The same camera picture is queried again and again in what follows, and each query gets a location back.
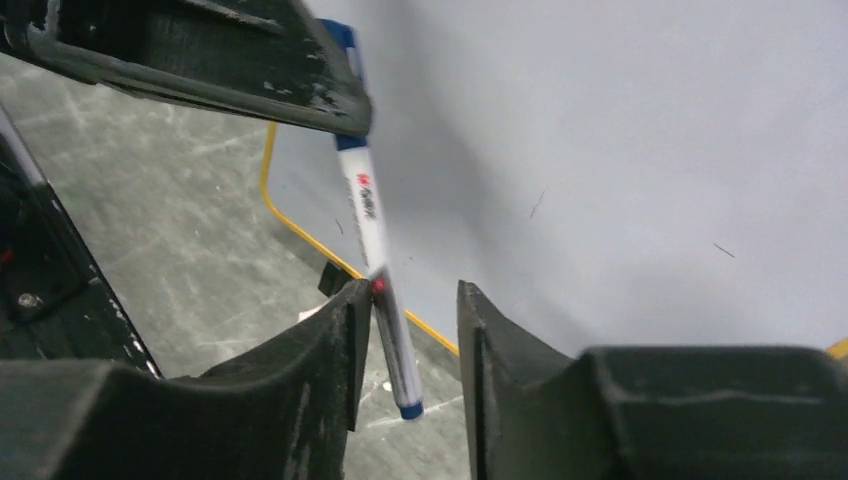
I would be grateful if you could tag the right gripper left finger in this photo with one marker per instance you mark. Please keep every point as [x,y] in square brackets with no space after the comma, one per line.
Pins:
[282,410]

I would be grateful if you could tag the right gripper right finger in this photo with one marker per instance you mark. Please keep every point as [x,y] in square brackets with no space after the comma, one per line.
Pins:
[645,412]

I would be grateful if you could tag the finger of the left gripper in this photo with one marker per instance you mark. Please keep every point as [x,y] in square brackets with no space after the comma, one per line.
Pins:
[269,60]

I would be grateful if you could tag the white blue whiteboard marker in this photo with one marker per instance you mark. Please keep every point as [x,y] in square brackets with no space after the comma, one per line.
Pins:
[358,169]

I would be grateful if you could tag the yellow framed whiteboard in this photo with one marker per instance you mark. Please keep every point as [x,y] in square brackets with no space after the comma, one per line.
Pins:
[618,172]

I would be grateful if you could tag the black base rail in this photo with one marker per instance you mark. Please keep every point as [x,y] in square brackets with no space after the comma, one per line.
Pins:
[56,303]

